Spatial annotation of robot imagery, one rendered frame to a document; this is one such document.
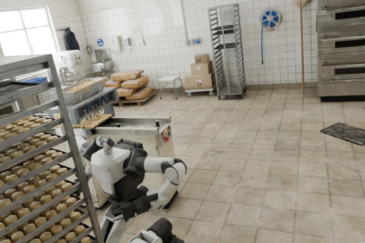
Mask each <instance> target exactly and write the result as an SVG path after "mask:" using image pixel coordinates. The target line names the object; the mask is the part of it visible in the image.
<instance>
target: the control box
mask: <svg viewBox="0 0 365 243"><path fill-rule="evenodd" d="M169 126H170V124H166V125H165V126H164V127H163V128H162V129H161V130H160V131H159V134H158V135H157V137H158V141H159V147H162V146H163V145H164V144H165V143H166V140H167V141H168V140H169V139H170V138H171V137H172V133H171V126H170V129H168V127H169ZM165 129H166V130H167V132H165ZM169 132H170V135H168V133H169ZM162 133H163V136H162V135H161V134H162ZM164 137H166V139H164Z"/></svg>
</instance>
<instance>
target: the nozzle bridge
mask: <svg viewBox="0 0 365 243"><path fill-rule="evenodd" d="M105 96H106V98H105ZM102 98H103V99H104V101H105V104H103V103H102ZM98 100H100V102H101V106H100V105H98V104H99V101H98ZM94 101H95V102H96V103H97V105H98V108H96V107H95V102H94ZM114 101H119V98H118V93H117V88H116V87H104V89H103V91H101V92H99V93H97V94H95V95H93V96H91V97H89V98H87V99H85V100H83V101H81V102H79V103H77V104H74V105H66V106H67V110H68V114H69V117H70V120H71V124H72V125H78V124H80V123H81V121H82V120H84V119H85V118H87V117H89V116H91V115H92V114H94V113H96V112H98V111H99V110H101V109H103V111H104V114H115V113H114V108H113V105H112V103H113V102H114ZM90 103H92V104H93V106H94V110H92V109H91V110H90V112H88V111H87V106H89V108H91V104H90ZM86 105H87V106H86ZM104 107H106V110H105V109H104ZM84 108H85V109H86V111H87V112H86V113H87V114H85V113H84ZM47 111H48V115H49V117H50V118H53V119H58V118H60V113H59V110H58V106H56V107H53V108H50V109H48V110H47ZM60 128H61V132H62V135H63V136H64V135H65V131H64V127H63V124H60Z"/></svg>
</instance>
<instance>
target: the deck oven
mask: <svg viewBox="0 0 365 243"><path fill-rule="evenodd" d="M316 6H317V83H318V96H319V97H320V99H321V102H345V101H365V0H316Z"/></svg>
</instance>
